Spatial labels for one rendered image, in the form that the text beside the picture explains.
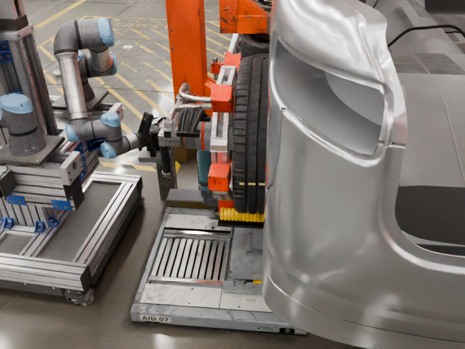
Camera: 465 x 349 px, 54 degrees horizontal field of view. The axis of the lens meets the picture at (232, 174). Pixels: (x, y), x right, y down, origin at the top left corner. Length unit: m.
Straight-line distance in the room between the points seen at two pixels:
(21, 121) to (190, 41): 0.87
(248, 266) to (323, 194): 1.36
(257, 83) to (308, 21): 0.89
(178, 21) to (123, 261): 1.31
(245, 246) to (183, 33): 1.09
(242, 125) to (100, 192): 1.38
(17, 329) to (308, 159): 1.91
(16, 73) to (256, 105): 1.11
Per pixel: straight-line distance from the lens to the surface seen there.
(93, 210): 2.71
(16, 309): 2.61
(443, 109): 1.97
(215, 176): 1.67
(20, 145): 2.10
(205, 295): 2.33
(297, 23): 0.87
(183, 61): 2.39
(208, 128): 1.94
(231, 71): 1.91
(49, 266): 2.42
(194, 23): 2.32
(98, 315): 2.44
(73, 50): 2.03
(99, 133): 1.98
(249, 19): 4.29
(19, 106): 2.03
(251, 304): 2.29
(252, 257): 2.29
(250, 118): 1.66
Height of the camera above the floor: 1.84
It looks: 35 degrees down
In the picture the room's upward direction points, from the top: 1 degrees counter-clockwise
